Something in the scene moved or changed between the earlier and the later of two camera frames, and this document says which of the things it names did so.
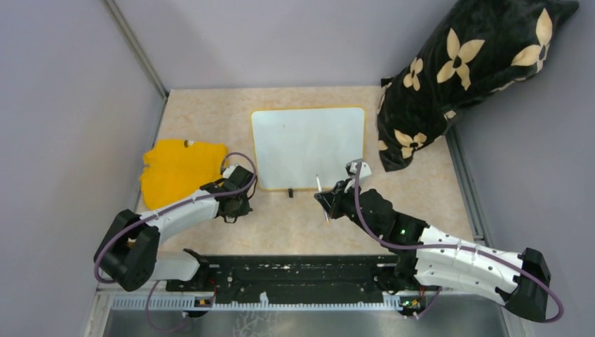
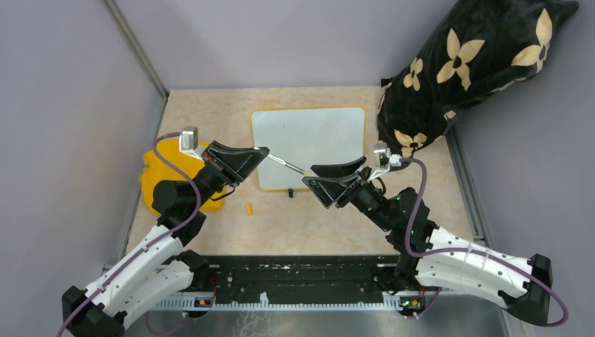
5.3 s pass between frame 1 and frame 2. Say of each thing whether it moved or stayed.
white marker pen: moved
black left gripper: moved
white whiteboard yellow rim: stayed
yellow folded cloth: stayed
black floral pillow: stayed
